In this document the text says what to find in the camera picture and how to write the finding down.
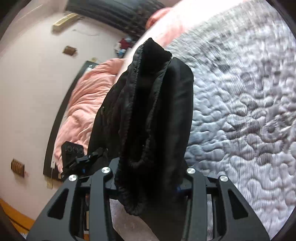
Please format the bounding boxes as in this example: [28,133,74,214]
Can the pink pillow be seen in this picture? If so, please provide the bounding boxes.
[145,7,171,30]

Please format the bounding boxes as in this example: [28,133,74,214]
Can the dark wooden headboard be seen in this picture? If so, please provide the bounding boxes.
[43,61,98,181]

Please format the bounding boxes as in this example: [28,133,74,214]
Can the grey quilted bed cover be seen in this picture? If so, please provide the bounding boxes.
[164,1,295,240]

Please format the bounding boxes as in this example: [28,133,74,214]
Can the black pants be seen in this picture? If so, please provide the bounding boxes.
[87,37,194,241]

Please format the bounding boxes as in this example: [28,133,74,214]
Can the small wall frame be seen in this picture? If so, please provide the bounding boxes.
[63,46,77,56]

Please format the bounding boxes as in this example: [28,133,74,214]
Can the pink fleece blanket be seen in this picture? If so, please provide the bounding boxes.
[53,58,125,173]

